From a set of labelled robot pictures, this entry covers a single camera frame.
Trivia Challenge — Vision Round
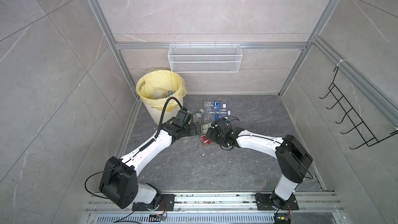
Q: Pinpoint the clear bottle white printed label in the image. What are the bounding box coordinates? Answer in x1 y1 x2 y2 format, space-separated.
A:
201 123 211 134

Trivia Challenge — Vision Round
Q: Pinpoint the red yellow label bottle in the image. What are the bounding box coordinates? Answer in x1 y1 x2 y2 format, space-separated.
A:
201 135 212 146

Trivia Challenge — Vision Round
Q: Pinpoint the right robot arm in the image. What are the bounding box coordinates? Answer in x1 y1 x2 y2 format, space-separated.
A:
205 118 313 209

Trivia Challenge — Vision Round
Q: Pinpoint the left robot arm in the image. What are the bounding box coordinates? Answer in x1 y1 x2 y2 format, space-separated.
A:
99 110 201 209

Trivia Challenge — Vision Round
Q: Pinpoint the white ribbed trash bin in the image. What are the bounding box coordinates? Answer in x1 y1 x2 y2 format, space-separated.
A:
138 70 186 125

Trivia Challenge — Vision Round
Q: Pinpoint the yellow plastic bin liner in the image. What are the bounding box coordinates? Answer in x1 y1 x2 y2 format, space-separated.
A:
136 69 187 111

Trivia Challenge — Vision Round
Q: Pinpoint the Pocari Sweat clear bottle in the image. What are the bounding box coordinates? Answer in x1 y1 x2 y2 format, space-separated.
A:
204 115 216 123

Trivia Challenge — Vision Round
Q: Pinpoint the clear bottle blue label top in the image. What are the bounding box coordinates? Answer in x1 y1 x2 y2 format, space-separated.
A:
204 101 227 111

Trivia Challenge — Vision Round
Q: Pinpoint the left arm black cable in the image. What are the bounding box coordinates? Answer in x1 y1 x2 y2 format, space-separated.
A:
84 96 184 200

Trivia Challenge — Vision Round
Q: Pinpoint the white wire mesh basket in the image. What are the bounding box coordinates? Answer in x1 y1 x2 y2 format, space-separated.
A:
167 44 243 73

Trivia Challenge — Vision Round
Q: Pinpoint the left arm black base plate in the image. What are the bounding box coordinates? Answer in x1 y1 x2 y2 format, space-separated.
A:
132 194 176 212

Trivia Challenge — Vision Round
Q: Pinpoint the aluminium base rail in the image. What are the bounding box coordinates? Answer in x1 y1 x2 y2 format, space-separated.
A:
78 191 350 224

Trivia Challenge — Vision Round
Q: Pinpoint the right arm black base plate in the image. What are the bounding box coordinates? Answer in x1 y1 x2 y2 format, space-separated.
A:
254 193 299 211

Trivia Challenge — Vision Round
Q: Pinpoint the black wire hook rack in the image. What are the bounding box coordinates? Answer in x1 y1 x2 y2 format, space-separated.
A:
319 66 398 150

